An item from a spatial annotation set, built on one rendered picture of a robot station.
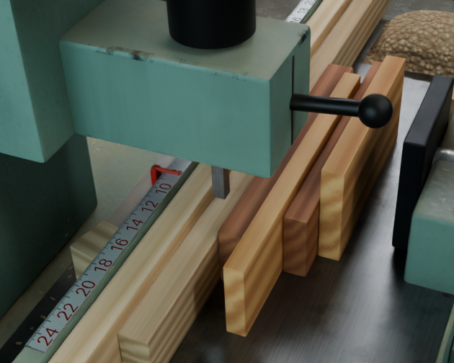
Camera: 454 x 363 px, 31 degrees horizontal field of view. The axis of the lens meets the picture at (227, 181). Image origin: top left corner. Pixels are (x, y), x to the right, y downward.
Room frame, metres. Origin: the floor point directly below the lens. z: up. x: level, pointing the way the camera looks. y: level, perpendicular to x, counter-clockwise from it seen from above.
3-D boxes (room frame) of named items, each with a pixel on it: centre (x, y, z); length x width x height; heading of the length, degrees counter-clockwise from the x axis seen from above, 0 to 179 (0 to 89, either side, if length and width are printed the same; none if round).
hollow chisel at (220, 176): (0.44, 0.00, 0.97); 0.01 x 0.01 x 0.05; 65
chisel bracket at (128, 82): (0.45, 0.02, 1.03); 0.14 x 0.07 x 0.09; 65
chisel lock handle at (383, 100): (0.41, -0.07, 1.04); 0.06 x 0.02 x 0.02; 65
